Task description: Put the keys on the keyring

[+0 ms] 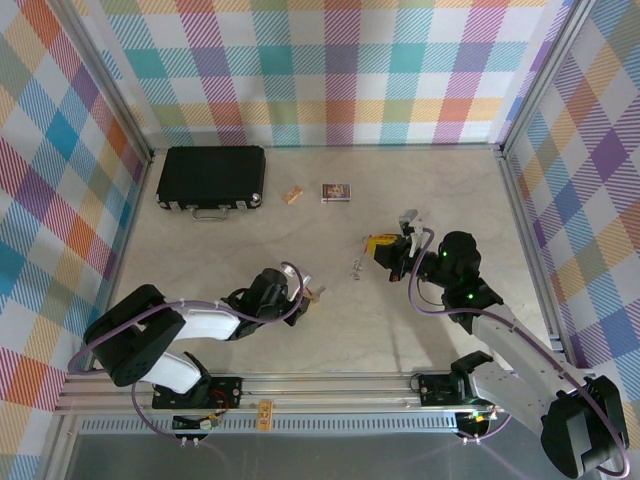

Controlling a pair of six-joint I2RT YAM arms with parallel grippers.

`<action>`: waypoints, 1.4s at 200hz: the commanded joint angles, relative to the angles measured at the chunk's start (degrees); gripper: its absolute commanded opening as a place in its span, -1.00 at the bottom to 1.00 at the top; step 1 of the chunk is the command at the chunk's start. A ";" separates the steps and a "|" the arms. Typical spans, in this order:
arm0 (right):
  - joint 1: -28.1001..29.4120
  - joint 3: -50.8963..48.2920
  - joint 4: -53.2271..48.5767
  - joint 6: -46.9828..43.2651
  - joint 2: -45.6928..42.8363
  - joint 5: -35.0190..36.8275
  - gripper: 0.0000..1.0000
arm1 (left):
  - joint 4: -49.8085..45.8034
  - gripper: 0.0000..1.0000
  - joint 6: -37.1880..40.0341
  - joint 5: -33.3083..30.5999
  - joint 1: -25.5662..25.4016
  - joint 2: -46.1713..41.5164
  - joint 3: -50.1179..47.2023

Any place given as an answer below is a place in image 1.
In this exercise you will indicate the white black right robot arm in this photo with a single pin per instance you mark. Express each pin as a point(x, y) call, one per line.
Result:
point(520, 360)

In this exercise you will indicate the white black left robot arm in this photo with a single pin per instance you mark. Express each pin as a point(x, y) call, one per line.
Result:
point(205, 322)

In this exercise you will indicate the small picture card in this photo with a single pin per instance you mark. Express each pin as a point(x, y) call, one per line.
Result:
point(335, 192)

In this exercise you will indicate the small tan matchbox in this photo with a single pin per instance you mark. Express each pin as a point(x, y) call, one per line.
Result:
point(293, 195)

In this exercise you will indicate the small wooden tag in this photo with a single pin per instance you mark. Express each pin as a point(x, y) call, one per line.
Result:
point(265, 415)

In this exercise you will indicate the black hard case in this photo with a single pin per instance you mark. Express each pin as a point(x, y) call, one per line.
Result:
point(210, 175)

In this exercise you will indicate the small circuit board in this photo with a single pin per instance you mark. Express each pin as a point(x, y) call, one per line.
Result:
point(475, 417)
point(207, 424)

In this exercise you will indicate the grey metal shelf plate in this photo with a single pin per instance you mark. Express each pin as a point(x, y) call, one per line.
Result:
point(325, 460)

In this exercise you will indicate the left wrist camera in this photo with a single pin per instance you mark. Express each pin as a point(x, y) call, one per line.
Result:
point(295, 277)

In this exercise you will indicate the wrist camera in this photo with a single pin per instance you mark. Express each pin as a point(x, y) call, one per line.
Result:
point(295, 277)
point(409, 217)

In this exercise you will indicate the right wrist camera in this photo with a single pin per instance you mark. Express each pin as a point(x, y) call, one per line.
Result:
point(409, 217)

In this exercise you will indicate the aluminium side rail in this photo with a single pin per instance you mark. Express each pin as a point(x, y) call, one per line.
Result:
point(531, 250)
point(121, 250)

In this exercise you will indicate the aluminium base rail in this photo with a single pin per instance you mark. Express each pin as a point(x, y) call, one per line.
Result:
point(325, 387)

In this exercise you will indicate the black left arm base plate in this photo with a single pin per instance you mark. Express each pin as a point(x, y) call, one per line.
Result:
point(225, 390)

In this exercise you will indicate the aluminium back rail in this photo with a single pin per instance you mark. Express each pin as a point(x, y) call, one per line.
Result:
point(325, 146)

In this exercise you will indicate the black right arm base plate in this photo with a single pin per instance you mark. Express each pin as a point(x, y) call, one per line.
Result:
point(435, 390)

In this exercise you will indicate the aluminium corner post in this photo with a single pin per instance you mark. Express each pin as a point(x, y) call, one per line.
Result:
point(107, 85)
point(545, 75)

